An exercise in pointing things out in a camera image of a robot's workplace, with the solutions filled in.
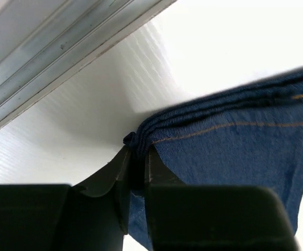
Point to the aluminium left side rail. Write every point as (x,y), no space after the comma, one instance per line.
(44,43)

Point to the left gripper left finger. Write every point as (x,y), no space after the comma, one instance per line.
(92,215)

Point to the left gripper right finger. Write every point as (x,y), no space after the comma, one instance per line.
(192,217)

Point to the dark blue denim trousers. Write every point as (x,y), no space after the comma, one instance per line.
(248,135)

